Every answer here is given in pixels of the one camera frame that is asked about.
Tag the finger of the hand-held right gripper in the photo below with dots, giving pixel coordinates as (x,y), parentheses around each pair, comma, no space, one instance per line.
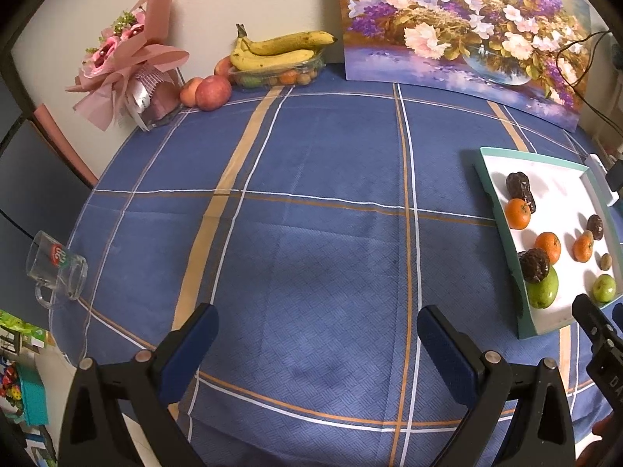
(591,318)
(619,316)

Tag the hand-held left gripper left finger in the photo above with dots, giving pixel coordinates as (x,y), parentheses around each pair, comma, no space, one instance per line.
(192,345)

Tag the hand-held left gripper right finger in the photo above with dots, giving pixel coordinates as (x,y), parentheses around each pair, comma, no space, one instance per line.
(445,350)

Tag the green jujube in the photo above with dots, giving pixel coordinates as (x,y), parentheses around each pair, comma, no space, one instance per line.
(545,292)
(604,288)

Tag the tan round longan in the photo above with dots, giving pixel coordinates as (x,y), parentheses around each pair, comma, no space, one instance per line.
(606,261)

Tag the tangerine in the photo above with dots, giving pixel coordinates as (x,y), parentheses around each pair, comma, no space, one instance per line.
(548,247)
(517,214)
(581,249)

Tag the dark brown wrinkled passion fruit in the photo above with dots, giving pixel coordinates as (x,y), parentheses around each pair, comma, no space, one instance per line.
(595,226)
(534,265)

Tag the teal-rimmed white box tray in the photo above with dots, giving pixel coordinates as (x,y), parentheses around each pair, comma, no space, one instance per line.
(559,189)

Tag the dark brown pear-shaped avocado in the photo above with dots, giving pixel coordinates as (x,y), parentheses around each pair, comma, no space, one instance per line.
(520,186)

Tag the person's right hand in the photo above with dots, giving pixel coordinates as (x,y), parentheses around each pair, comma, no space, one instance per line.
(606,433)

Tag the black charger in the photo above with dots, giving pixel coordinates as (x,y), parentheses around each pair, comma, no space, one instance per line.
(615,177)

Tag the white power strip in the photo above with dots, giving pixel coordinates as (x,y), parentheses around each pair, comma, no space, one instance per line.
(596,168)

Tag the blue plaid tablecloth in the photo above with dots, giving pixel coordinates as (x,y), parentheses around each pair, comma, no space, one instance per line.
(316,253)

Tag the glass mug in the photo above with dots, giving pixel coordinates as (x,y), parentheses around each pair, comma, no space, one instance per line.
(56,267)

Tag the teal printed box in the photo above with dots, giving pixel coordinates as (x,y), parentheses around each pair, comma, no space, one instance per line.
(31,394)

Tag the green printed box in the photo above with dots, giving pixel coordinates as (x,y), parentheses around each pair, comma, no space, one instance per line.
(19,331)

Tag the orange peach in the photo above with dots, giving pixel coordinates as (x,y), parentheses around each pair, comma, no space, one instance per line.
(189,92)

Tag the red apple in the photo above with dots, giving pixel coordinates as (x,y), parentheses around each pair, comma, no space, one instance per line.
(222,65)
(212,92)

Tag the clear plastic produce container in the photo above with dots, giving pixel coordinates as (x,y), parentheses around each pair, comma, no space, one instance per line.
(287,78)

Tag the pink wrapped flower bouquet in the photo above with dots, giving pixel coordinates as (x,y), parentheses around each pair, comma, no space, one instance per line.
(121,58)

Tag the yellow banana bunch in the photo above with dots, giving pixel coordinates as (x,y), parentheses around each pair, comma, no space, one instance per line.
(277,51)

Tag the floral painting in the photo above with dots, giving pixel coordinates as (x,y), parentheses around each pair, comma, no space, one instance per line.
(462,24)

